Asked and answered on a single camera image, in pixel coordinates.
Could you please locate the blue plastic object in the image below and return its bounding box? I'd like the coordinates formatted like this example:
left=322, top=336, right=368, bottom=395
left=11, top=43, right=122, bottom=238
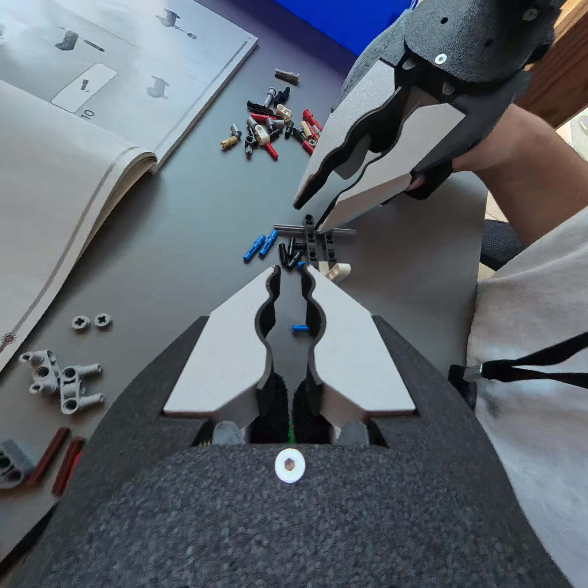
left=273, top=0, right=418, bottom=57

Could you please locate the black strap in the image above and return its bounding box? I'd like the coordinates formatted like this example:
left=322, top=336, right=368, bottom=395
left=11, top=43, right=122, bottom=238
left=463, top=331, right=588, bottom=385

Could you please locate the grey lego axle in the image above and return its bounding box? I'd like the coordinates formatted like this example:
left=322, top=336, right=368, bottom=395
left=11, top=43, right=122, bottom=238
left=274, top=223, right=357, bottom=235

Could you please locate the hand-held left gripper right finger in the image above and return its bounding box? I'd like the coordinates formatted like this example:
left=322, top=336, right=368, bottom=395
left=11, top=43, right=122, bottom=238
left=300, top=265, right=417, bottom=427

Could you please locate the black chair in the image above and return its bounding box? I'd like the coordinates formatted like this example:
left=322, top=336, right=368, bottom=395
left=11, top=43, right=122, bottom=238
left=479, top=219, right=525, bottom=272

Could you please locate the dark red lego axle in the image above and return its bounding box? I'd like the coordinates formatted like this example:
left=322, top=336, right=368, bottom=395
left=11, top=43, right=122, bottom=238
left=27, top=427, right=71, bottom=488
left=51, top=436, right=86, bottom=497

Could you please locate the wooden furniture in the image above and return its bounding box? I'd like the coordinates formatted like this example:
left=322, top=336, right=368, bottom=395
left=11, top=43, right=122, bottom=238
left=518, top=0, right=588, bottom=130

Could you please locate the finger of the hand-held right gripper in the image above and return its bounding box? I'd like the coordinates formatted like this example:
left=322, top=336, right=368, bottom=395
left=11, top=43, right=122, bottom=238
left=316, top=102, right=468, bottom=233
left=293, top=59, right=405, bottom=210

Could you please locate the black lego frame piece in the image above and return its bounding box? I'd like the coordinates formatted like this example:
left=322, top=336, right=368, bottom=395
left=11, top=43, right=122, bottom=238
left=302, top=213, right=337, bottom=273

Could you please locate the bunch of black lego pins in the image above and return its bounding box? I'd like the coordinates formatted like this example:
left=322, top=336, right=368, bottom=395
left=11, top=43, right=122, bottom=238
left=277, top=236, right=307, bottom=270

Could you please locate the short grey lego beam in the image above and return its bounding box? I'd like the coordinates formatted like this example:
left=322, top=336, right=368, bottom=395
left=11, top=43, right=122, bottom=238
left=0, top=439, right=40, bottom=489

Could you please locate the lego instruction booklet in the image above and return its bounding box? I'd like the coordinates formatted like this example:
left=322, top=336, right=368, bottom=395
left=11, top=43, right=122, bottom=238
left=0, top=0, right=259, bottom=374

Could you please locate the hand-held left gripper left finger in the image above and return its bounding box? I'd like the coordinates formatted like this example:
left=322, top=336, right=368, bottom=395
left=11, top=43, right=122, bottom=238
left=163, top=264, right=282, bottom=429

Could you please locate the tan lego connector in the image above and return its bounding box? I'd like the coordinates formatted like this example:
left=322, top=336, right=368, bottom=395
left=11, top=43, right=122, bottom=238
left=319, top=261, right=352, bottom=282

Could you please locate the grey lego connector assembly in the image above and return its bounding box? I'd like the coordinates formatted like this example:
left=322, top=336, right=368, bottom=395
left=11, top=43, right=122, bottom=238
left=19, top=349, right=106, bottom=416

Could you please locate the person's right forearm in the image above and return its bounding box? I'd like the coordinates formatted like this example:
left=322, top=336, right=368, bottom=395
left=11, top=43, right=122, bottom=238
left=473, top=103, right=588, bottom=247

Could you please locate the cluster of lego pins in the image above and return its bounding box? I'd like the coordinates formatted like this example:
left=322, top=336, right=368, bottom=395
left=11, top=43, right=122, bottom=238
left=220, top=85, right=325, bottom=160

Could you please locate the person's right hand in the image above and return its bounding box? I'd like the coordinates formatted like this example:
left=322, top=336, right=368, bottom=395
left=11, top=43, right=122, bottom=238
left=451, top=138, right=496, bottom=174

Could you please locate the person's white shirt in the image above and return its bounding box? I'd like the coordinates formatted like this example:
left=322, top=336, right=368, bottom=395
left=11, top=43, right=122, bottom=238
left=465, top=207, right=588, bottom=588

